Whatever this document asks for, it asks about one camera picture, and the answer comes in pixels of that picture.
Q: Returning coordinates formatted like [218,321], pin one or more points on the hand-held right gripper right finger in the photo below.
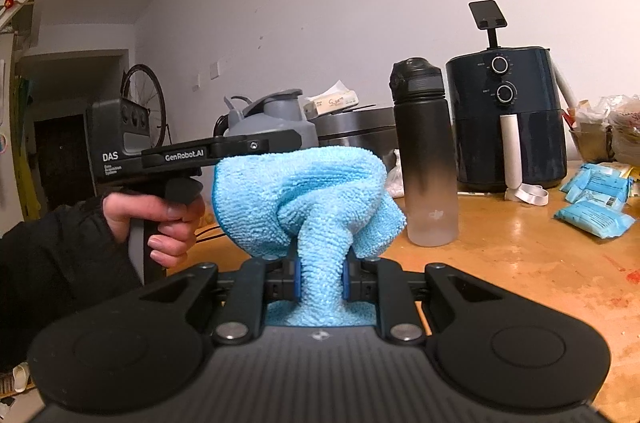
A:
[345,285]

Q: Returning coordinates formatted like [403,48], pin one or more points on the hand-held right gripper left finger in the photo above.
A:
[298,283]

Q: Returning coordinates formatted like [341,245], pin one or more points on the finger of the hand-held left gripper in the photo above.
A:
[260,143]

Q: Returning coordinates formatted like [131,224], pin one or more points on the clear shaker bottle grey lid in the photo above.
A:
[285,118]

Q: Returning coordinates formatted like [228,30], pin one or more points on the blue microfiber cloth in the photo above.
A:
[300,188]

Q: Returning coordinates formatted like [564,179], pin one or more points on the person's left forearm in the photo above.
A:
[50,278]

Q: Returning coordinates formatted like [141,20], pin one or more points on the person's left hand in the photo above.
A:
[150,215]

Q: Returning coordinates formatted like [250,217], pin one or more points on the dark wooden door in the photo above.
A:
[57,163]

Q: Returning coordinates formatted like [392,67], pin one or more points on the white tissue pack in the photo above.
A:
[332,103]

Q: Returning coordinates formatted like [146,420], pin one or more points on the yellow green hanging cloth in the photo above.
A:
[27,173]

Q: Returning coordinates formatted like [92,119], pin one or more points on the bicycle wheel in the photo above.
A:
[160,85]

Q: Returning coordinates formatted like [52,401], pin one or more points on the steel rice cooker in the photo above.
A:
[350,128]

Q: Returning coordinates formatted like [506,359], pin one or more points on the plastic bag of white grains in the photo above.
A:
[395,180]

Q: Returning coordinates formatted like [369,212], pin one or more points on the black gradient water bottle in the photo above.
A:
[425,143]

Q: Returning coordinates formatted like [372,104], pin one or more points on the dark blue air fryer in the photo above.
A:
[540,138]

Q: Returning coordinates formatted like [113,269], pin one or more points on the blue snack packet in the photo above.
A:
[595,219]
[574,183]
[605,188]

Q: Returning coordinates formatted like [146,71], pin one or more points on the black phone stand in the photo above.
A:
[484,13]

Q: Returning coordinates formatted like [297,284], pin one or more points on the beige plastic tub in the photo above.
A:
[590,145]

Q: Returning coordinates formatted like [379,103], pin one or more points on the white rolled tube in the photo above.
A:
[564,83]

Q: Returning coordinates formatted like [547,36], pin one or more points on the pile of clear plastic bags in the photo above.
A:
[625,123]

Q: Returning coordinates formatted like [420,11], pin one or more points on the white wall switch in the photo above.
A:
[215,69]
[195,81]

